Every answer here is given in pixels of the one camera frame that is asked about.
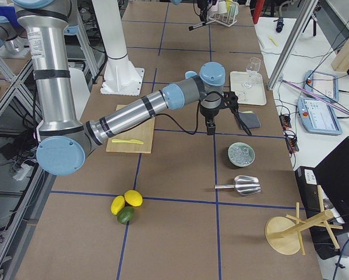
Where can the light blue plastic cup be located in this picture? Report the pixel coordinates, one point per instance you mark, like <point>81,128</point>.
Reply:
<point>189,74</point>

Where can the cream bear serving tray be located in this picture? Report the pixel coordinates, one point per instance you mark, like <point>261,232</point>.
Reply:
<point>254,95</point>

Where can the bamboo cutting board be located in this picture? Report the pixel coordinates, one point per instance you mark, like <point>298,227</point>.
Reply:
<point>143,132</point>

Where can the white wire cup rack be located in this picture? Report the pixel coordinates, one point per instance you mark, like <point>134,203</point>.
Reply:
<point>224,12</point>

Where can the green lime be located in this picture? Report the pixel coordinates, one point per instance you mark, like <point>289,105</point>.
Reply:
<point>126,214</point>

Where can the aluminium frame post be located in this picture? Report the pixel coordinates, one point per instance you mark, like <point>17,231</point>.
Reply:
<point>304,15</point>

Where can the blue teach pendant far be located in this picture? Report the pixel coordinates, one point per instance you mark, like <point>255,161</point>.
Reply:
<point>325,85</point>

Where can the steel ice scoop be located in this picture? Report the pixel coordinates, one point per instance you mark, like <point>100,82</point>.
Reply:
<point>243,185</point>

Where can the green bowl of ice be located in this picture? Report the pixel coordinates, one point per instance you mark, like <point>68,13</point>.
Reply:
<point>241,154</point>

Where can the yellow plastic knife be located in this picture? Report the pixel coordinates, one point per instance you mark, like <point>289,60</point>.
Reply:
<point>127,141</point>

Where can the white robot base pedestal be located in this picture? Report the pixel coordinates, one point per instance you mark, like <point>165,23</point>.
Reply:
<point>120,76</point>

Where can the yellow lemon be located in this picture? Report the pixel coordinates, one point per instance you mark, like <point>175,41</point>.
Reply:
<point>133,198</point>
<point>117,204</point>

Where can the blue teach pendant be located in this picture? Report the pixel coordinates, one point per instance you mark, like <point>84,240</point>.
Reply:
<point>325,85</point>
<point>318,117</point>

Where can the steel muddler black tip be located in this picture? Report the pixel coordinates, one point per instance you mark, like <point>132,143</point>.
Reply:
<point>201,24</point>

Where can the grey folded cloth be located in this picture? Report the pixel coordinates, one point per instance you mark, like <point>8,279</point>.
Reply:
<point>250,119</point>

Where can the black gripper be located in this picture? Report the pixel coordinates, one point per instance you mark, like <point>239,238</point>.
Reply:
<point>203,6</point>
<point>208,112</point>

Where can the clear wine glass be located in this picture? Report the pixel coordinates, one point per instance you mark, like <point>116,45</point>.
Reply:
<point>252,68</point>

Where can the yellow lemon left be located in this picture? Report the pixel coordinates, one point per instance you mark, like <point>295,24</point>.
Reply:
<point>117,204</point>

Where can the yellow lemon right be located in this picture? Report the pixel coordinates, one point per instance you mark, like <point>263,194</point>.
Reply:
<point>133,198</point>

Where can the blue teach pendant near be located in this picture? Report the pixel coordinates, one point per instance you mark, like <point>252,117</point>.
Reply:
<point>318,117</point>

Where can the wooden cup tree stand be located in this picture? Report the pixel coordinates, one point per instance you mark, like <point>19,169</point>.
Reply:
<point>284,233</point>

